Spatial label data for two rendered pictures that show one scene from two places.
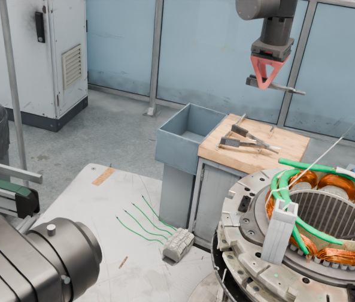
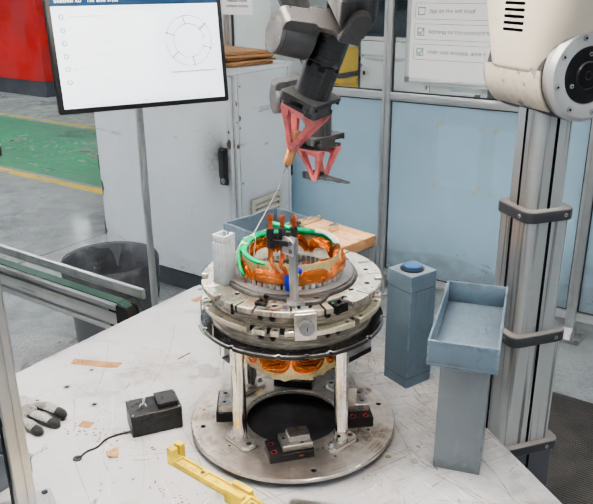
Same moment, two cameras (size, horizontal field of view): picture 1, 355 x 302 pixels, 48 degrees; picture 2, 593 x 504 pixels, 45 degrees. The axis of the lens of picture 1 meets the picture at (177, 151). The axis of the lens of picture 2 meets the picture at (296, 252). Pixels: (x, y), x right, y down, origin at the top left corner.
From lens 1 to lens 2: 0.94 m
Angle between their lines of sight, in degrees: 23
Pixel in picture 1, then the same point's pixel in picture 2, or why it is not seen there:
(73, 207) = (162, 315)
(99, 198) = (190, 311)
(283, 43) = (320, 134)
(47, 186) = not seen: hidden behind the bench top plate
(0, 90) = (177, 248)
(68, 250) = not seen: outside the picture
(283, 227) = (219, 248)
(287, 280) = (222, 291)
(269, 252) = (217, 274)
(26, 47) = (207, 191)
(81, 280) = not seen: outside the picture
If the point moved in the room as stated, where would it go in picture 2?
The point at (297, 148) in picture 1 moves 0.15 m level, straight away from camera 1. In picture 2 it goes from (351, 240) to (390, 223)
